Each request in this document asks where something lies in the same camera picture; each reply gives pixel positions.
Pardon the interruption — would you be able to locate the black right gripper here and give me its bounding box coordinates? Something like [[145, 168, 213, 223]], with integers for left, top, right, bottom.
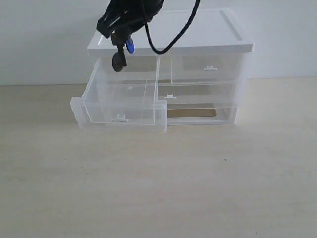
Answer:
[[96, 0, 164, 38]]

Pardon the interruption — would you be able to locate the key bunch with blue tag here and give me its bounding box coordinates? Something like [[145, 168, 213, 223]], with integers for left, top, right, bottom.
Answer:
[[111, 34, 135, 72]]

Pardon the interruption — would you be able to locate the white plastic drawer cabinet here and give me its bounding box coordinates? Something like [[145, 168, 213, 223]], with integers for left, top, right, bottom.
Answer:
[[88, 10, 254, 126]]

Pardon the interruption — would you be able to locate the black right camera cable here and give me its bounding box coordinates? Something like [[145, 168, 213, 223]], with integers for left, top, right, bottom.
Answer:
[[141, 0, 201, 56]]

